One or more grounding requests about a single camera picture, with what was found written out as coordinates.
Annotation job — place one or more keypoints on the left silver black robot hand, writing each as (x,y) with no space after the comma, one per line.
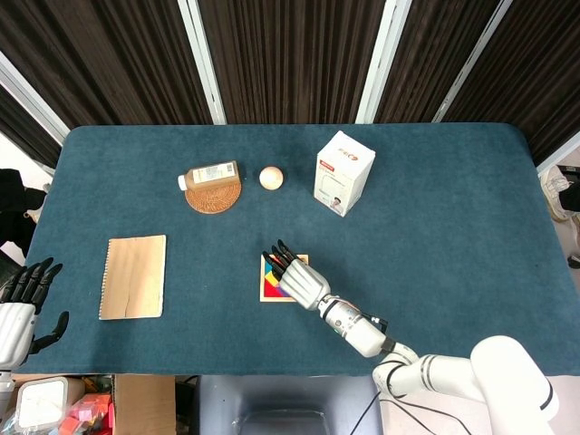
(18,326)

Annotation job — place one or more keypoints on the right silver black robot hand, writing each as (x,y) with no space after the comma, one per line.
(303,281)

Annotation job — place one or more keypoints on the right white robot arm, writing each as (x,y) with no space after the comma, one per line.
(453,367)

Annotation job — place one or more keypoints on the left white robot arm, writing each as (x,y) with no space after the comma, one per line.
(3,379)

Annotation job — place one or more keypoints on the red triangle tangram piece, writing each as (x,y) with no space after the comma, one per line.
(271,291)

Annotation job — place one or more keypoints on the purple parallelogram tangram piece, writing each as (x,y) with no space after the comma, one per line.
(286,294)

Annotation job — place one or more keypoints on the yellow square tangram piece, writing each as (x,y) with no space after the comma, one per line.
(273,278)

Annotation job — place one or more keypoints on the wooden tangram tray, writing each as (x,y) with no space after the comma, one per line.
(265,297)

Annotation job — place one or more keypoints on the white lidded plastic container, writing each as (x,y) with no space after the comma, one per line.
(41,403)

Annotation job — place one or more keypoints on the teal table cloth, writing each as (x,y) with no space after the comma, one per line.
(408,254)

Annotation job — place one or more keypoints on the pale wooden ball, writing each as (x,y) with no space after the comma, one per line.
(271,178)

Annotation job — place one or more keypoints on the white desk lamp carton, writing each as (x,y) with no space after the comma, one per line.
(340,176)

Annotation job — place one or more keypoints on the black bag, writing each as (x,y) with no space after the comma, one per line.
(16,208)

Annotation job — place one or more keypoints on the round woven rattan coaster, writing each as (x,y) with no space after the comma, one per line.
(213,199)

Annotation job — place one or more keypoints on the kraft paper notebook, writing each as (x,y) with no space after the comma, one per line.
(133,276)

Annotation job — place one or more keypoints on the brown drink bottle white cap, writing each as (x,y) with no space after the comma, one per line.
(210,174)

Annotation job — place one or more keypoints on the brown cardboard box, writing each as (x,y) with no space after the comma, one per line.
(145,403)

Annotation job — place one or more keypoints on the dark ribbed screen panel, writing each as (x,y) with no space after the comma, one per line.
(22,131)
(430,50)
(544,68)
(104,59)
(294,59)

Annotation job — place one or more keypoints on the pale sneakers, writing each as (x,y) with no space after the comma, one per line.
(557,195)

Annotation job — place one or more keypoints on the white screen frame post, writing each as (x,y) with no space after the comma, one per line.
(559,151)
(476,59)
(383,63)
(204,63)
(31,104)

